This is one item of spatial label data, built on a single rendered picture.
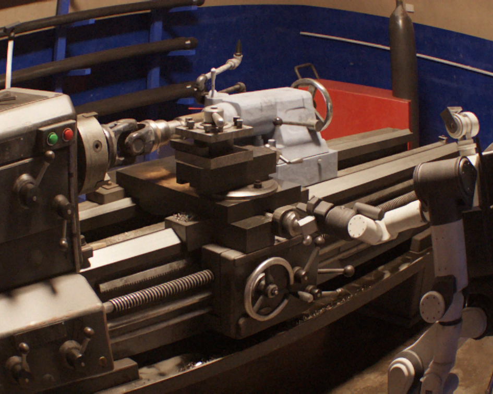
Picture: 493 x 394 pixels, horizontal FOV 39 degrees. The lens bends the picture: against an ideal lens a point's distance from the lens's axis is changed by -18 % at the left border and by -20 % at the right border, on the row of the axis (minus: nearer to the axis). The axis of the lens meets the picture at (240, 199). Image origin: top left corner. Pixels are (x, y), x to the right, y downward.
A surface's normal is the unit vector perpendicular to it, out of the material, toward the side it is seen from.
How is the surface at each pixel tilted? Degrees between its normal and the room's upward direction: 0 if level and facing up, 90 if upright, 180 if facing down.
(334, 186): 36
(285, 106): 82
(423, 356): 90
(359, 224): 65
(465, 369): 0
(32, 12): 90
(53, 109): 45
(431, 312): 87
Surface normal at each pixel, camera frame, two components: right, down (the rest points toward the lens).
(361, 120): -0.42, 0.27
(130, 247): 0.42, -0.65
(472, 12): -0.71, 0.21
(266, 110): 0.71, 0.14
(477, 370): 0.00, -0.96
